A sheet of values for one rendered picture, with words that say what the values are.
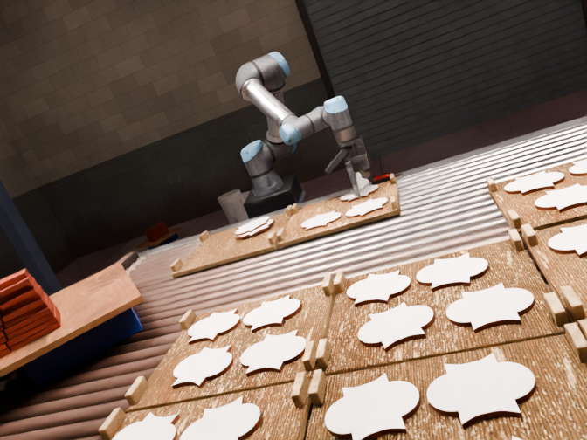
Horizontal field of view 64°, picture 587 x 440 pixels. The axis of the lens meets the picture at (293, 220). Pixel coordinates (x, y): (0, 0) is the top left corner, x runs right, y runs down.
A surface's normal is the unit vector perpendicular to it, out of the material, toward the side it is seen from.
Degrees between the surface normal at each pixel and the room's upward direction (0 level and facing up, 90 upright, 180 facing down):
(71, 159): 90
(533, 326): 0
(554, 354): 0
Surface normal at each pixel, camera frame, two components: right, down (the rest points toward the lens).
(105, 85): -0.14, 0.34
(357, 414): -0.36, -0.89
